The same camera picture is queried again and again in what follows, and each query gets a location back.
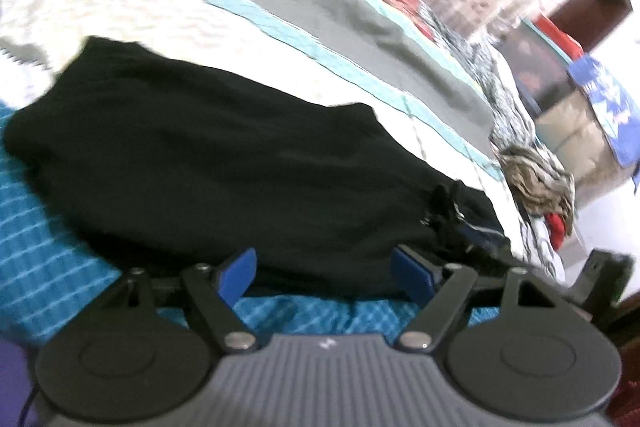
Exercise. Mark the blue white cloth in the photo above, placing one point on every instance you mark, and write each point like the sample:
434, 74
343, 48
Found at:
615, 110

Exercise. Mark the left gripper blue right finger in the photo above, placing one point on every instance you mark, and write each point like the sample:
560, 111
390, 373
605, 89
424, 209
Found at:
417, 277

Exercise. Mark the black pants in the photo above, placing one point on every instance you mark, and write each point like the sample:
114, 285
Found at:
162, 164

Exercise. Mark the crumpled olive patterned cloth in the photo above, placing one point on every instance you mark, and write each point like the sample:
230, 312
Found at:
540, 182

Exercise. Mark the patterned bedsheet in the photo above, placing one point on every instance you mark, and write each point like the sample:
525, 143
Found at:
325, 52

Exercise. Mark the dark storage box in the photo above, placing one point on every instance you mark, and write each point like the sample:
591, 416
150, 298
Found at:
539, 67

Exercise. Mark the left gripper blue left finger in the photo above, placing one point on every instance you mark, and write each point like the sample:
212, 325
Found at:
235, 276

